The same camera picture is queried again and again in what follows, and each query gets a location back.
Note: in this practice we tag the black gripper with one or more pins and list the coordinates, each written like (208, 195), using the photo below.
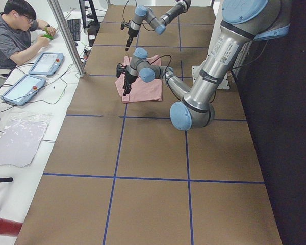
(129, 76)
(131, 33)

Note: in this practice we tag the pink snoopy t-shirt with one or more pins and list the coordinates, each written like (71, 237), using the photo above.
(140, 90)

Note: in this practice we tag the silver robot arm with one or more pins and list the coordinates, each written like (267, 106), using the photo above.
(158, 24)
(242, 22)

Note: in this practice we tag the black box with label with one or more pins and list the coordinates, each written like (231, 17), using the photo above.
(92, 33)

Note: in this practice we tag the black keyboard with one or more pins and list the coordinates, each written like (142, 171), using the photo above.
(74, 26)

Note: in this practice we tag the upper teach pendant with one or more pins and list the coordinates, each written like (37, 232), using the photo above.
(47, 64)

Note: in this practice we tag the teach pendant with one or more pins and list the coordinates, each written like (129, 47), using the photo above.
(23, 90)
(47, 64)

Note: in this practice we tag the brown paper table cover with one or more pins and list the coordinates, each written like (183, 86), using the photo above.
(123, 174)

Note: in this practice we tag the lower teach pendant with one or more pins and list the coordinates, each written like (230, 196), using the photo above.
(23, 90)

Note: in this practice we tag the seated person grey shirt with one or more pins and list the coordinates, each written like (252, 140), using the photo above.
(17, 21)

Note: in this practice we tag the clear plastic bag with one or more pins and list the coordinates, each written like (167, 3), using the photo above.
(21, 137)

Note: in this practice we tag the red cylinder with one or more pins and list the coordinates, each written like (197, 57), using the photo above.
(9, 227)

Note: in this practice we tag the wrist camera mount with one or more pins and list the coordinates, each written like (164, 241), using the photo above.
(125, 24)
(120, 69)

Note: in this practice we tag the aluminium frame post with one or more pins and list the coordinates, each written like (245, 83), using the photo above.
(67, 36)

